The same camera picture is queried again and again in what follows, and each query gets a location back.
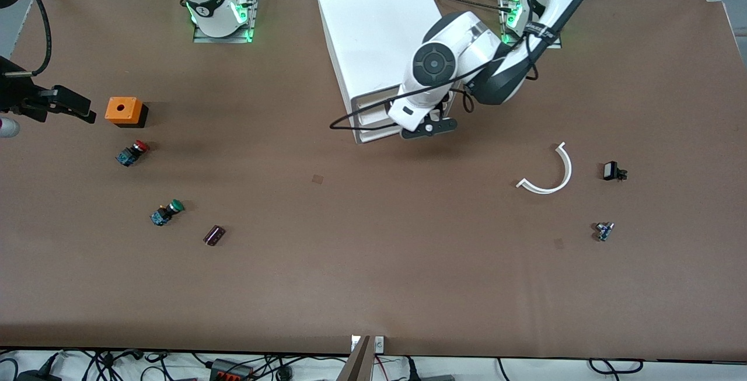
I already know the black base cable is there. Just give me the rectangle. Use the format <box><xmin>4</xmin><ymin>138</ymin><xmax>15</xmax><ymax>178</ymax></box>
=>
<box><xmin>432</xmin><ymin>0</ymin><xmax>509</xmax><ymax>14</ymax></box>

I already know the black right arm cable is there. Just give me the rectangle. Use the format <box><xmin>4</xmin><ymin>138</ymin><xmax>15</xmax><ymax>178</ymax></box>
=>
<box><xmin>6</xmin><ymin>0</ymin><xmax>53</xmax><ymax>77</ymax></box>

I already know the black power strip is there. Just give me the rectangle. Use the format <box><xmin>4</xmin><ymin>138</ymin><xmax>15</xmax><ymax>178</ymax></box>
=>
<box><xmin>209</xmin><ymin>358</ymin><xmax>256</xmax><ymax>381</ymax></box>

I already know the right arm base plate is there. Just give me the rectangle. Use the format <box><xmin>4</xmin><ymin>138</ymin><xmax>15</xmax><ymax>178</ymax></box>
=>
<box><xmin>193</xmin><ymin>0</ymin><xmax>259</xmax><ymax>44</ymax></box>

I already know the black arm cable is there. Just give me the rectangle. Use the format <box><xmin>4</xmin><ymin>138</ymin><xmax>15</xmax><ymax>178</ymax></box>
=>
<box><xmin>6</xmin><ymin>0</ymin><xmax>53</xmax><ymax>77</ymax></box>
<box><xmin>329</xmin><ymin>0</ymin><xmax>597</xmax><ymax>131</ymax></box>

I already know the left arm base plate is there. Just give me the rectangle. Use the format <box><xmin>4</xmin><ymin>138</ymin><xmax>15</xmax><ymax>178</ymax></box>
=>
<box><xmin>500</xmin><ymin>0</ymin><xmax>563</xmax><ymax>50</ymax></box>

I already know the white largest-front cabinet drawer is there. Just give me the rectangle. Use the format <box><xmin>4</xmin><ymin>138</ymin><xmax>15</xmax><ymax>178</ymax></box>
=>
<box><xmin>354</xmin><ymin>85</ymin><xmax>404</xmax><ymax>108</ymax></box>

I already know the white curved plastic piece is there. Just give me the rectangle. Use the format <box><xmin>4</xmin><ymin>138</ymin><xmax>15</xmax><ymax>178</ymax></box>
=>
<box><xmin>516</xmin><ymin>141</ymin><xmax>573</xmax><ymax>195</ymax></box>

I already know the grey metal beam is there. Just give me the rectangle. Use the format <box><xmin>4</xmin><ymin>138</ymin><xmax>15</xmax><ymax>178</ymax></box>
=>
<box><xmin>336</xmin><ymin>335</ymin><xmax>374</xmax><ymax>381</ymax></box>

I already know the orange box with hole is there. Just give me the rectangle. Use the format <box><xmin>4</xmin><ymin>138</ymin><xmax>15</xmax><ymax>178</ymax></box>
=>
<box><xmin>104</xmin><ymin>97</ymin><xmax>149</xmax><ymax>128</ymax></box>

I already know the green push button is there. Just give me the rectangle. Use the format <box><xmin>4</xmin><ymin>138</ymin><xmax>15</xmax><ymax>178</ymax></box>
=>
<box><xmin>150</xmin><ymin>199</ymin><xmax>185</xmax><ymax>227</ymax></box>

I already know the red push button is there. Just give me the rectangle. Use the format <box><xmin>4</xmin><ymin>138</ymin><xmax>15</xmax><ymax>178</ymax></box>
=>
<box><xmin>115</xmin><ymin>140</ymin><xmax>150</xmax><ymax>167</ymax></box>

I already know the black looped floor cable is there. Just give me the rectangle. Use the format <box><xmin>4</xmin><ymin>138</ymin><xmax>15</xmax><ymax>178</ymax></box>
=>
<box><xmin>588</xmin><ymin>358</ymin><xmax>645</xmax><ymax>375</ymax></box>

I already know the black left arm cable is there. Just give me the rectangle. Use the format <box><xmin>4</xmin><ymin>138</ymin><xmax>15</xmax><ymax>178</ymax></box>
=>
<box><xmin>329</xmin><ymin>0</ymin><xmax>597</xmax><ymax>131</ymax></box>

